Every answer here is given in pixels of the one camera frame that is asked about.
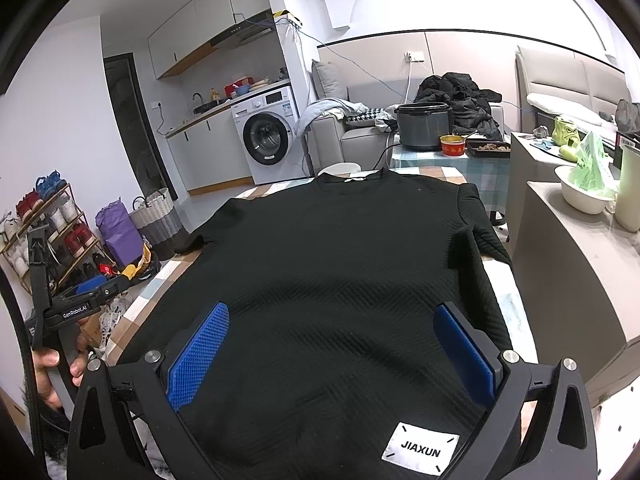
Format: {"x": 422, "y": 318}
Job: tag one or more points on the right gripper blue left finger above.
{"x": 189, "y": 366}

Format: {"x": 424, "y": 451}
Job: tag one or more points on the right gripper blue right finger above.
{"x": 471, "y": 352}

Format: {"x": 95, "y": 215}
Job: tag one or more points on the black knit sweater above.
{"x": 330, "y": 309}

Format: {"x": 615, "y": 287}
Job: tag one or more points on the pile of black clothes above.
{"x": 470, "y": 105}

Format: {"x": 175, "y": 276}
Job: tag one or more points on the plaid checkered bed cover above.
{"x": 150, "y": 294}

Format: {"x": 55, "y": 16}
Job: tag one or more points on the shoe rack with shoes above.
{"x": 74, "y": 253}

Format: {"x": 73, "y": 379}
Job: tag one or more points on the purple bag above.
{"x": 121, "y": 237}

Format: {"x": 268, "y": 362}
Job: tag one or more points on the woven laundry basket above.
{"x": 156, "y": 218}

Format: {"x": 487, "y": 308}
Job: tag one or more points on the grey cabinet counter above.
{"x": 578, "y": 275}

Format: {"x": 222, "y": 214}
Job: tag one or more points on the white basin with green bag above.
{"x": 589, "y": 186}

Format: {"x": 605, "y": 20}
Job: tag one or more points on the black food tray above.
{"x": 488, "y": 148}

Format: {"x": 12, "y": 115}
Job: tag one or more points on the kitchen counter cabinets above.
{"x": 208, "y": 150}

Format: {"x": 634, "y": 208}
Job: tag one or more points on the white kettle jug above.
{"x": 627, "y": 207}

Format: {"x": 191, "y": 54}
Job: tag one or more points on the red yellow bowl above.
{"x": 453, "y": 146}

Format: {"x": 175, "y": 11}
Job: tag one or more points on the green toy figure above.
{"x": 565, "y": 136}

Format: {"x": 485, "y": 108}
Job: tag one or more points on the black electric cooker pot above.
{"x": 420, "y": 126}

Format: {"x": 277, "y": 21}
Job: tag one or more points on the white front-load washing machine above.
{"x": 266, "y": 125}

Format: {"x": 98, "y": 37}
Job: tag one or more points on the grey sofa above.
{"x": 341, "y": 130}

